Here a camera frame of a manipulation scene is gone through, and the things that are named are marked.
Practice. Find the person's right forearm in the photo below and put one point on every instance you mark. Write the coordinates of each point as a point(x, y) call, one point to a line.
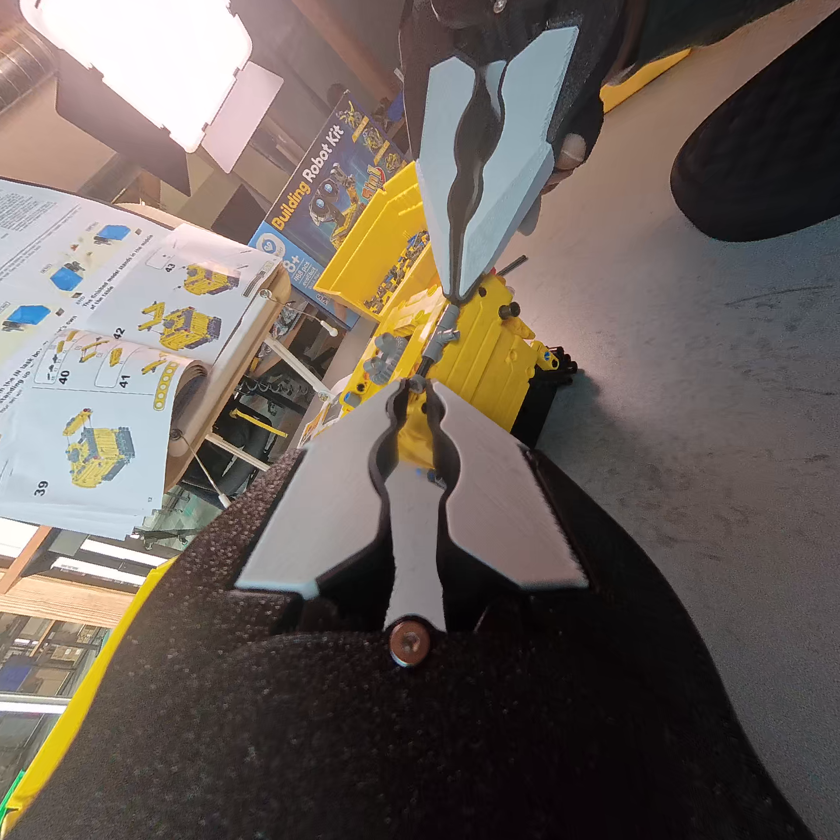
point(722, 19)

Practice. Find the yellow lego model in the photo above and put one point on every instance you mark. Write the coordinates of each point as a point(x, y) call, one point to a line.
point(485, 354)

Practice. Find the pile of mixed lego pieces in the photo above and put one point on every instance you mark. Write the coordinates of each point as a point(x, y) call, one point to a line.
point(400, 269)

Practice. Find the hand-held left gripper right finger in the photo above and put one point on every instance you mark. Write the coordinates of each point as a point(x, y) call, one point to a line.
point(512, 518)

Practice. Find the white light panel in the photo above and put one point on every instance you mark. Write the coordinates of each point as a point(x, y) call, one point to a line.
point(164, 59)

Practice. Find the wooden book stand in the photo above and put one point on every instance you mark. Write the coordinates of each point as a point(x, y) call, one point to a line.
point(262, 302)

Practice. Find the lego instruction booklet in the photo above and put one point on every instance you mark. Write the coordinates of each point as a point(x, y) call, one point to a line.
point(118, 407)

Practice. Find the white task instruction sheet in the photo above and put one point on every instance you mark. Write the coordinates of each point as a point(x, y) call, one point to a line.
point(39, 223)

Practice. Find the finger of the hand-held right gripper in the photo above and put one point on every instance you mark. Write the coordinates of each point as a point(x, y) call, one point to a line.
point(518, 144)
point(436, 164)

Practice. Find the silver ventilation duct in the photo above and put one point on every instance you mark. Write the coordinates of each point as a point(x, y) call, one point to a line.
point(23, 65)

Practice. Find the person's right hand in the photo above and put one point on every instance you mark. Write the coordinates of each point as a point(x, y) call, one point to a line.
point(569, 154)

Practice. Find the green plastic bin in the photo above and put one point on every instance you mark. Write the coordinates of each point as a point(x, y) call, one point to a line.
point(10, 791)

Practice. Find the black lego axle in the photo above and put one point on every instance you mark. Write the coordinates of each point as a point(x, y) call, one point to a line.
point(428, 367)
point(513, 265)

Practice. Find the dark blue toy box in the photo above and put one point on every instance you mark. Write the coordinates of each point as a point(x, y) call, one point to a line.
point(315, 197)

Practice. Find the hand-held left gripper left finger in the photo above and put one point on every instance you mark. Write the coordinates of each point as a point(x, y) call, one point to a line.
point(315, 518)

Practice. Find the dark rounded object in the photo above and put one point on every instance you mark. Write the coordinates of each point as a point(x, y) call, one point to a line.
point(768, 151)

